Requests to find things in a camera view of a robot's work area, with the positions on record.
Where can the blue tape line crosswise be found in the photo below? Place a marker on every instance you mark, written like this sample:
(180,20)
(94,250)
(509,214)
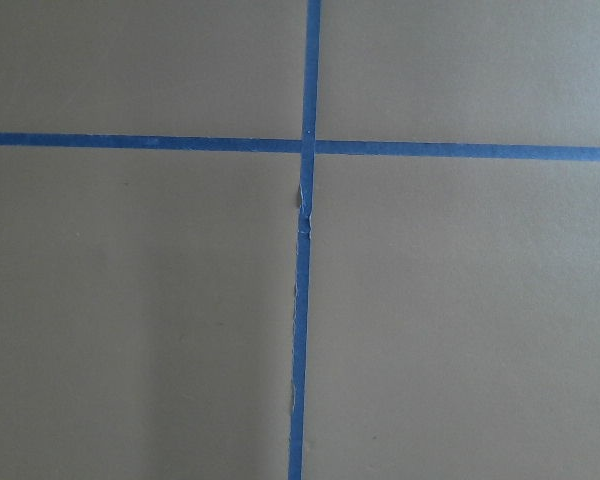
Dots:
(331,147)

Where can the blue tape line lengthwise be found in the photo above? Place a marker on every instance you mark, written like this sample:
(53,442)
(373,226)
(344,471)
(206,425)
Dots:
(303,247)

